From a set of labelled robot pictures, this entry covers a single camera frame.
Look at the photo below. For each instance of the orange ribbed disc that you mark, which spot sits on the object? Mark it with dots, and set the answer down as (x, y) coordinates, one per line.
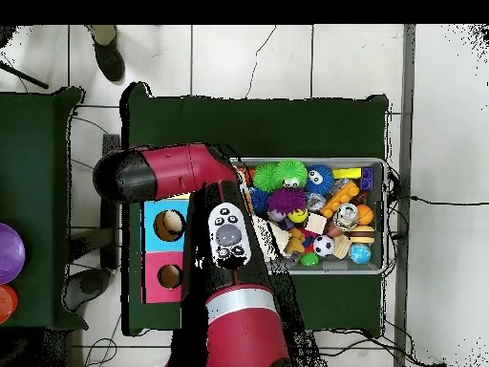
(7, 304)

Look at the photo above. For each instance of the dark green table cloth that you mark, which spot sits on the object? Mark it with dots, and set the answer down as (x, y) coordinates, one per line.
(30, 172)
(248, 126)

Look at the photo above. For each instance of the person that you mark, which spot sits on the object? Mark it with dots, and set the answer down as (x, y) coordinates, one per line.
(109, 57)

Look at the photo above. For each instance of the black rod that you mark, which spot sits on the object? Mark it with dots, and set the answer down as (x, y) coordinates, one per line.
(34, 80)

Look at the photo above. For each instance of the silver drink can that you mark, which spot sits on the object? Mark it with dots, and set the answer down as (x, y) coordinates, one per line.
(344, 217)

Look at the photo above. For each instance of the orange toy basketball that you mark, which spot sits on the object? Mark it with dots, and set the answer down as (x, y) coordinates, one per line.
(365, 215)

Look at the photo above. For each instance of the large green spiky ball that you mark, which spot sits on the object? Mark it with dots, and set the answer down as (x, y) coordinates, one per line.
(293, 172)

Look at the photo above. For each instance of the blue spiky ball with eyes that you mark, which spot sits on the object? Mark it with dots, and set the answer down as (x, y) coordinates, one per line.
(321, 179)

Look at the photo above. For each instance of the purple spiky toy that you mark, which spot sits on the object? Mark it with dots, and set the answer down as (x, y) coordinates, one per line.
(286, 199)

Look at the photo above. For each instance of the silver mesh bin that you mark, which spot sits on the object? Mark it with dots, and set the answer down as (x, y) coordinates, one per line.
(376, 229)

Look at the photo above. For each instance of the cream knitted cloth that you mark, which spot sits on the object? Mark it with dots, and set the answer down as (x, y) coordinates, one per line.
(279, 237)

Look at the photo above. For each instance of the purple bowl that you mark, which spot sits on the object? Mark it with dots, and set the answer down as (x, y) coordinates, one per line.
(9, 252)

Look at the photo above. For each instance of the small soccer ball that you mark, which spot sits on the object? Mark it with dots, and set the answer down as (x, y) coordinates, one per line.
(324, 246)

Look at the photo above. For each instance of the black stand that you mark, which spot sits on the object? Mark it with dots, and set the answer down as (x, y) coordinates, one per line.
(110, 237)

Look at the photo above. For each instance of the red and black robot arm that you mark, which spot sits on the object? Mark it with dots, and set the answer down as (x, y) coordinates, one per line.
(175, 172)

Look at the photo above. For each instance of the long orange building block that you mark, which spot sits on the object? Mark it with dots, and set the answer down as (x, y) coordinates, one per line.
(340, 197)

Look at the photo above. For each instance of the wooden box with three holes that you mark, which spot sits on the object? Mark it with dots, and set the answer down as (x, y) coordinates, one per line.
(156, 275)

